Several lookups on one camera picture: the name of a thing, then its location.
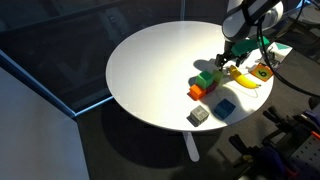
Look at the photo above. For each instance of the lime yellow-green block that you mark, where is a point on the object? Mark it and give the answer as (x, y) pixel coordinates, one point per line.
(218, 76)

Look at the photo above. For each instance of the yellow banana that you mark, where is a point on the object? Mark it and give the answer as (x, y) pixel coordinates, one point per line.
(245, 80)

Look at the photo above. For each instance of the orange soft cube number six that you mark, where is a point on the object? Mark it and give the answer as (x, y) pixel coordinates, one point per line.
(262, 72)

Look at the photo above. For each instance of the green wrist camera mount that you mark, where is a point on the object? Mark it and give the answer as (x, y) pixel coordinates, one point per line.
(246, 46)

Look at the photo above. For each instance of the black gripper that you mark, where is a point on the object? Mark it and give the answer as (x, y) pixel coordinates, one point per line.
(229, 49)

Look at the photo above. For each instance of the orange block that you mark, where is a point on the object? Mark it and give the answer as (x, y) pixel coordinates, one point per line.
(197, 92)

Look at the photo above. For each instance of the grey block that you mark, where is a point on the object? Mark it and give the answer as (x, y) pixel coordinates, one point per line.
(199, 115)

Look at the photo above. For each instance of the perforated metal plate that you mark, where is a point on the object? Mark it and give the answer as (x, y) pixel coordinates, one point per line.
(306, 158)

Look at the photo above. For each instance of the green block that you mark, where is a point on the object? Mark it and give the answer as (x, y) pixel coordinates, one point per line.
(204, 79)

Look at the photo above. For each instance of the white table leg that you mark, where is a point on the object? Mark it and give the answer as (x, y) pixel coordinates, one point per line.
(191, 146)

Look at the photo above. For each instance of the black bar clamp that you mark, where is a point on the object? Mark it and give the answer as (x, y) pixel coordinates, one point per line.
(278, 120)

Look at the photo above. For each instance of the blue-grey metal frame rail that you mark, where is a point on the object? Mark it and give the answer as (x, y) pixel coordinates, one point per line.
(36, 85)

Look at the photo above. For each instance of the blue block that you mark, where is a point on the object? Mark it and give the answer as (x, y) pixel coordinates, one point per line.
(224, 108)

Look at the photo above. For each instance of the white soft cube teal triangle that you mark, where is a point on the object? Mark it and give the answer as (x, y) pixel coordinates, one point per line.
(282, 50)

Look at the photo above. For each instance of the magenta block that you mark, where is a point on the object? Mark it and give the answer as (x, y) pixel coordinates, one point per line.
(212, 88)

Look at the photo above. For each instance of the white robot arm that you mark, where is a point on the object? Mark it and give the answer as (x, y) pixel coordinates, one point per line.
(248, 16)

